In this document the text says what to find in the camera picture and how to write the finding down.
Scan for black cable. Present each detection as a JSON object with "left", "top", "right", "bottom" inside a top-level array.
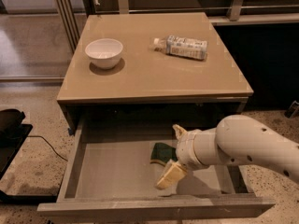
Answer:
[{"left": 27, "top": 134, "right": 69, "bottom": 162}]

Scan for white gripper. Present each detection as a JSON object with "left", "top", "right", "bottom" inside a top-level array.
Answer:
[{"left": 155, "top": 124, "right": 203, "bottom": 189}]

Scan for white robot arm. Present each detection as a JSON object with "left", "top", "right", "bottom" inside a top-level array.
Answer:
[{"left": 156, "top": 115, "right": 299, "bottom": 189}]

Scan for white bowl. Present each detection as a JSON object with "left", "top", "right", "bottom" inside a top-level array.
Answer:
[{"left": 85, "top": 38, "right": 123, "bottom": 69}]

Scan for plastic bottle with label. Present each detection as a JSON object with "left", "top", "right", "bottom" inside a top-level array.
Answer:
[{"left": 151, "top": 35, "right": 207, "bottom": 61}]

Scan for beige cabinet with counter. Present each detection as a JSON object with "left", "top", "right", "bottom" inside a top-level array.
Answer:
[{"left": 57, "top": 13, "right": 253, "bottom": 131}]

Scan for small dark object on floor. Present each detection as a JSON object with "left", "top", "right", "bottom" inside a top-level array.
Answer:
[{"left": 284, "top": 101, "right": 299, "bottom": 119}]

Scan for open grey top drawer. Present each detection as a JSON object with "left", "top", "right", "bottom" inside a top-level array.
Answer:
[{"left": 37, "top": 120, "right": 275, "bottom": 223}]

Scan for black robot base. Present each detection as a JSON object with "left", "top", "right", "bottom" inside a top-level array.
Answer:
[{"left": 0, "top": 109, "right": 33, "bottom": 178}]

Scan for green and yellow sponge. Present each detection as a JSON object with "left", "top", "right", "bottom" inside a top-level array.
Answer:
[{"left": 150, "top": 143, "right": 178, "bottom": 166}]

